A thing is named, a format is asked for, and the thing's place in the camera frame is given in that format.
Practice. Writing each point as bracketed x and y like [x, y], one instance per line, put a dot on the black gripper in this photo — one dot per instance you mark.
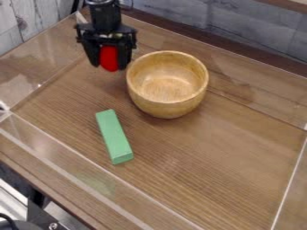
[92, 38]

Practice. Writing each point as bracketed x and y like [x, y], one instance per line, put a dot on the red plush fruit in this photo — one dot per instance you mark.
[108, 58]

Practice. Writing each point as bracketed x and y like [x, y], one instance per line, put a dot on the wooden bowl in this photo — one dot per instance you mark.
[167, 83]

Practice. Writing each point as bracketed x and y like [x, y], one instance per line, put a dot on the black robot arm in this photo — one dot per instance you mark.
[106, 16]

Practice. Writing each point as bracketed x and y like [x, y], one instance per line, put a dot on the green rectangular block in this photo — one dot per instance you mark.
[115, 140]

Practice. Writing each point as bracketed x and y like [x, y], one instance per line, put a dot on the clear acrylic corner bracket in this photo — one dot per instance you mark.
[80, 18]

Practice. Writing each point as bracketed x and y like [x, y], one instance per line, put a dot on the clear acrylic tray wall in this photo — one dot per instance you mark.
[222, 169]

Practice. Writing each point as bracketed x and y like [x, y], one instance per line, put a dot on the black table clamp mount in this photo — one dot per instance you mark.
[20, 216]

